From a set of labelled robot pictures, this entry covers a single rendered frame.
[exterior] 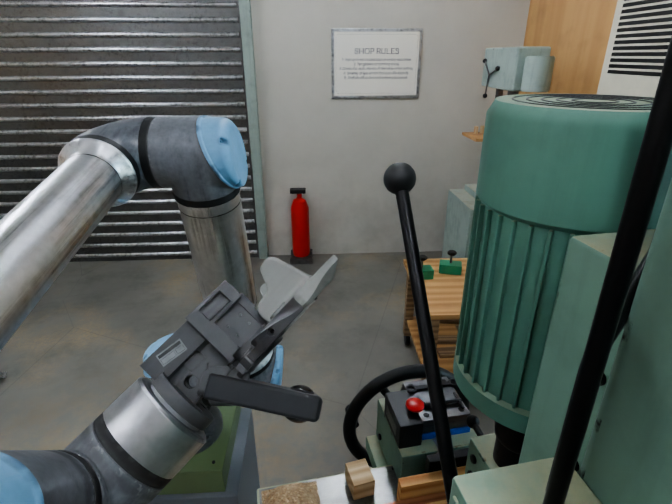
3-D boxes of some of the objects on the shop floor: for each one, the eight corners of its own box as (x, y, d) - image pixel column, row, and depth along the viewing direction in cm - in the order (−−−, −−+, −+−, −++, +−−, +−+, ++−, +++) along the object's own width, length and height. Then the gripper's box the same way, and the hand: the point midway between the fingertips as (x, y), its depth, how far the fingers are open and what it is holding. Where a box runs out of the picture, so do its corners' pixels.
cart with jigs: (506, 337, 263) (524, 237, 237) (552, 406, 211) (582, 289, 185) (396, 339, 261) (403, 239, 235) (416, 410, 209) (427, 292, 183)
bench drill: (498, 274, 338) (535, 47, 274) (537, 318, 282) (596, 45, 217) (436, 276, 335) (460, 47, 271) (463, 321, 279) (501, 46, 214)
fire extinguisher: (312, 254, 374) (310, 185, 349) (312, 263, 356) (310, 192, 332) (291, 254, 373) (287, 185, 348) (290, 264, 355) (286, 192, 331)
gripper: (109, 367, 34) (289, 199, 40) (162, 368, 53) (279, 254, 59) (188, 447, 33) (359, 265, 39) (213, 419, 52) (326, 299, 58)
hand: (331, 275), depth 49 cm, fingers open, 14 cm apart
